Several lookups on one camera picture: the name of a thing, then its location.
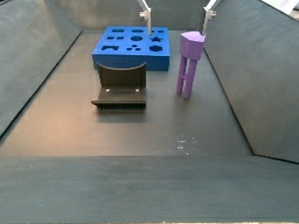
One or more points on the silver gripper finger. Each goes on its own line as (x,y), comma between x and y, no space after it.
(146,15)
(210,14)

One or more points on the purple three prong peg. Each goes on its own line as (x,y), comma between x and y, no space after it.
(191,48)

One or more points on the blue foam shape board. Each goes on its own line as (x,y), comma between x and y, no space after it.
(127,47)

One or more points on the black curved holder stand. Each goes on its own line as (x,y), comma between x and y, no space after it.
(122,86)

